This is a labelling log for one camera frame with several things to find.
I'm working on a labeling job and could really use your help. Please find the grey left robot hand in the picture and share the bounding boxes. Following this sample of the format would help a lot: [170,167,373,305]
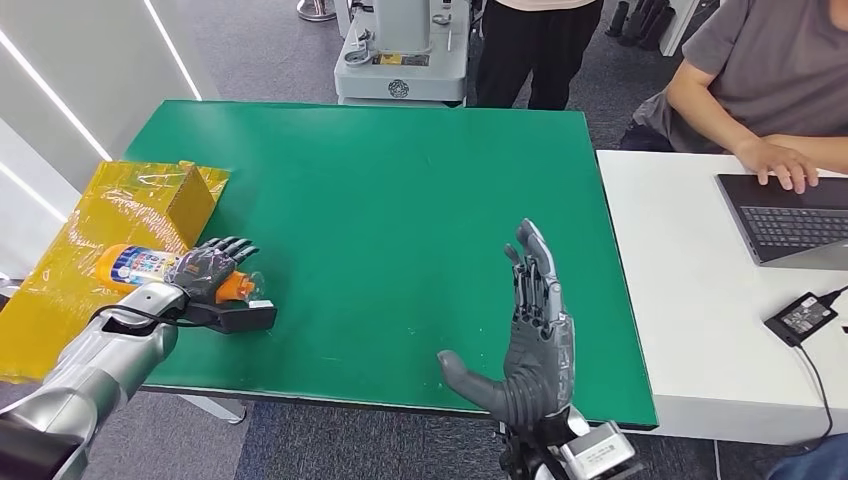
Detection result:
[164,236,261,305]

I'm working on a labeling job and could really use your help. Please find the person's right hand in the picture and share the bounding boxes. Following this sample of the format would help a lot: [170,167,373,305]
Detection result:
[733,137,821,195]

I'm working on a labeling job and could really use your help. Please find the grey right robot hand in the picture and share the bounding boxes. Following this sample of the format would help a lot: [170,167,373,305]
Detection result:
[437,218,576,432]

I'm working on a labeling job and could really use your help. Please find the orange juice bottle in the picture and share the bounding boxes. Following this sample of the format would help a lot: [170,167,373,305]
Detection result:
[95,243,264,305]

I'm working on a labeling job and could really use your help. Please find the dark grey laptop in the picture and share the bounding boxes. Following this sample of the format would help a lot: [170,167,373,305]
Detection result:
[715,173,848,272]

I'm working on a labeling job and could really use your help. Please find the seated person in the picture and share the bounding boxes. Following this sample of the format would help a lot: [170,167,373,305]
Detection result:
[619,0,848,195]

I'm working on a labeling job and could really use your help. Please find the yellow taped cardboard box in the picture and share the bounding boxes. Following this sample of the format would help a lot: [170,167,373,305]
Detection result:
[0,160,232,384]

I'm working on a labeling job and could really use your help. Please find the white table foot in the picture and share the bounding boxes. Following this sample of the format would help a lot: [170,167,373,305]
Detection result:
[177,395,248,425]

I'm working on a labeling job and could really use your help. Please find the black power adapter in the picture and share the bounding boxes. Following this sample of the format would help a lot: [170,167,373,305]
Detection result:
[763,292,839,348]

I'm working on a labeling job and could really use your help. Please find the black chair base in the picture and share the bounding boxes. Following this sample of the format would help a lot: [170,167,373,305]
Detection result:
[606,0,678,51]

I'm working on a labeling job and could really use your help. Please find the standing person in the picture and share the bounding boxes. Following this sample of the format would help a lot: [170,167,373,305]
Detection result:
[475,0,605,112]

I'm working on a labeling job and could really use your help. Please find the chrome stand base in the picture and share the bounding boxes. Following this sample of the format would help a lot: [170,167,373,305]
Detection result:
[296,0,338,22]

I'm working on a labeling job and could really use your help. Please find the blue fabric object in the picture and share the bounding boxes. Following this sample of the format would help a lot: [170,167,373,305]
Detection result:
[767,433,848,480]

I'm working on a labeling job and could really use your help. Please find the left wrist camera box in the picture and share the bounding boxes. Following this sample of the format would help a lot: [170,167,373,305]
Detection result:
[198,299,278,335]

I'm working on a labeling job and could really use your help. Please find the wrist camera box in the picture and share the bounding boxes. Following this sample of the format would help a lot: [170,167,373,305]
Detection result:
[559,420,647,480]
[198,299,278,335]

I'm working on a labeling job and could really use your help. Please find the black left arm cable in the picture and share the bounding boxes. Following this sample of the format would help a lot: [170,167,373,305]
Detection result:
[89,303,207,329]

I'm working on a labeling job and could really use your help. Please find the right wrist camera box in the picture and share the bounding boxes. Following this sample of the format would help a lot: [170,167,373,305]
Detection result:
[559,420,647,480]

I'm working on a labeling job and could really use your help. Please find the black adapter output cable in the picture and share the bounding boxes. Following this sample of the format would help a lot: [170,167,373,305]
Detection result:
[794,344,835,452]

